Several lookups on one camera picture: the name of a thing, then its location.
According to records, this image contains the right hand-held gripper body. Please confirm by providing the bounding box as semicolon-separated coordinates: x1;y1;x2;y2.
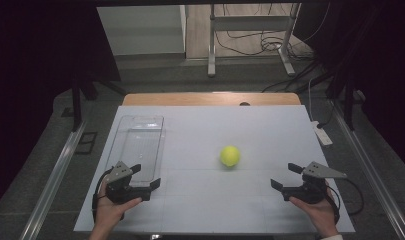
281;161;348;205

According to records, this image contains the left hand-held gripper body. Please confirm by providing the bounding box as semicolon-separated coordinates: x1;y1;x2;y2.
104;161;153;205

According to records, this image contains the clear plastic container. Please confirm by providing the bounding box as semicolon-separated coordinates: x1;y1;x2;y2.
104;114;166;188

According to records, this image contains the yellow tennis ball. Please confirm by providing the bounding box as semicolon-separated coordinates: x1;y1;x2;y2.
219;145;241;168

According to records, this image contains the person's right hand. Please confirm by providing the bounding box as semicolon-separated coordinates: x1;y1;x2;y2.
288;181;341;238

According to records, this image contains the person's left hand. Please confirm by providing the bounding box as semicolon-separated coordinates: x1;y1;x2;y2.
93;179;144;234

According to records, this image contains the white power strip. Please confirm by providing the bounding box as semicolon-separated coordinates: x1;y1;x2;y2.
310;120;334;147

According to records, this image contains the white board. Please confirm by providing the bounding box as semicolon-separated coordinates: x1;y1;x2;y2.
73;105;356;234

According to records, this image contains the black floor plate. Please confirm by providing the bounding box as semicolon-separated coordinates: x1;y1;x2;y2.
74;131;99;156

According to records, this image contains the black metal stand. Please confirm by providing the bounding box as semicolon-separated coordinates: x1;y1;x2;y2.
70;74;128;133
298;64;358;132

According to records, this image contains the wooden table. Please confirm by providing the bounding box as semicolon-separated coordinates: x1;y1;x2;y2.
122;92;302;107

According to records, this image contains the dark curtain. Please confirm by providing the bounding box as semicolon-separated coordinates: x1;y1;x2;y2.
0;0;122;214
291;0;405;168

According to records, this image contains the white cabinet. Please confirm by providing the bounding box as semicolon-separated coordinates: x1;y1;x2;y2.
96;4;188;56

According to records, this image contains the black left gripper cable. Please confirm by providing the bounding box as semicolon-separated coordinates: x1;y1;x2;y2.
91;167;115;224

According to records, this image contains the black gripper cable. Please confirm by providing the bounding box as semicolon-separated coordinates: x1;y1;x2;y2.
324;177;365;225
91;167;115;224

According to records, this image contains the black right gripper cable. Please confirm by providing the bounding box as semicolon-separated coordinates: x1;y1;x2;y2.
324;177;365;225

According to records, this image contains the aluminium rail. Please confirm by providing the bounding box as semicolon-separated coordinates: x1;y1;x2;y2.
329;99;405;240
19;121;88;240

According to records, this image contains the thin white cable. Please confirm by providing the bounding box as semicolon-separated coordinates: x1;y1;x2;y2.
307;78;315;123

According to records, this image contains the tangle of black floor cables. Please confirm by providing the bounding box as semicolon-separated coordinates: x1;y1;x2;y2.
213;3;324;94

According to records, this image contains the white metal desk frame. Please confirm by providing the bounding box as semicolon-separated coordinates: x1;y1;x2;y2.
207;3;302;78

